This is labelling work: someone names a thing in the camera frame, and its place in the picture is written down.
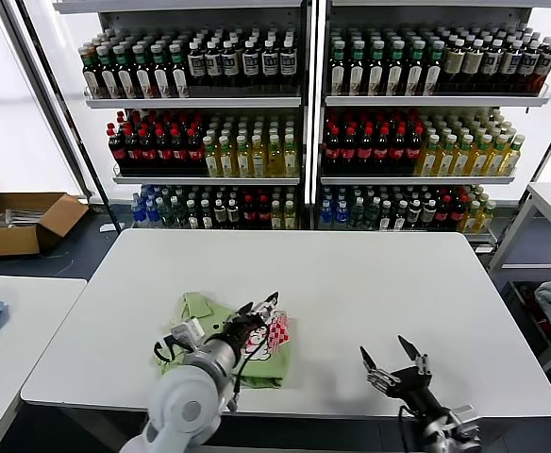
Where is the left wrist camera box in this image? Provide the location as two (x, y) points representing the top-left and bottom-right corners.
(161, 318), (207, 348)

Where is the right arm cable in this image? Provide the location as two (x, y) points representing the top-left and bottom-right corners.
(396, 404), (411, 453)

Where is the brown cardboard box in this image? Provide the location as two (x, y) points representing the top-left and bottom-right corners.
(0, 192), (91, 259)

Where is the grey metal shelving unit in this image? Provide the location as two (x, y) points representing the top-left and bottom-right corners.
(52, 0), (314, 232)
(318, 0), (551, 246)

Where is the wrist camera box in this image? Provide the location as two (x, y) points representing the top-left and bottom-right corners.
(447, 404), (482, 438)
(161, 318), (207, 348)

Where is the grey metal rails bundle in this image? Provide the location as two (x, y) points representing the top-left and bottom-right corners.
(0, 208), (45, 230)

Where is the light green t-shirt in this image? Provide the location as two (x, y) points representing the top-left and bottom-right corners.
(155, 291), (298, 391)

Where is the white low side table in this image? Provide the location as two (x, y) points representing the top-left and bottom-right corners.
(0, 275), (89, 453)

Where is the brown tea bottle green cap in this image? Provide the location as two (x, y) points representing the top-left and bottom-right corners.
(151, 44), (170, 99)
(133, 44), (152, 99)
(81, 44), (100, 99)
(366, 40), (387, 95)
(98, 44), (117, 99)
(406, 40), (426, 95)
(116, 44), (135, 99)
(169, 43), (189, 99)
(328, 40), (348, 95)
(424, 40), (444, 95)
(386, 40), (407, 95)
(347, 40), (367, 95)

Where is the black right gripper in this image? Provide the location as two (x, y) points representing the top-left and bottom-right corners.
(359, 334), (452, 427)

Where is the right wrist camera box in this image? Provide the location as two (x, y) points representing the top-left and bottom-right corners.
(447, 404), (482, 438)

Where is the black metal pole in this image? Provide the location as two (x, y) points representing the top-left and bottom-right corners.
(11, 0), (116, 229)

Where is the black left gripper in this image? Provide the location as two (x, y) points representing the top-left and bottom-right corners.
(227, 291), (281, 353)

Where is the cola bottle red cap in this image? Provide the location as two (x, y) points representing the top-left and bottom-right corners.
(124, 123), (142, 174)
(170, 123), (188, 174)
(323, 123), (341, 174)
(256, 194), (271, 230)
(356, 123), (374, 174)
(405, 123), (424, 174)
(435, 195), (450, 233)
(186, 123), (205, 174)
(372, 123), (391, 174)
(339, 123), (358, 174)
(108, 122), (125, 174)
(140, 123), (158, 174)
(389, 123), (407, 174)
(448, 195), (464, 233)
(242, 194), (257, 230)

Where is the dark bottle blue-white label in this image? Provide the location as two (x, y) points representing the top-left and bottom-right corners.
(222, 41), (242, 91)
(242, 40), (261, 91)
(205, 41), (224, 91)
(278, 40), (298, 91)
(519, 40), (540, 94)
(481, 39), (502, 94)
(188, 41), (208, 91)
(260, 40), (279, 91)
(500, 39), (521, 94)

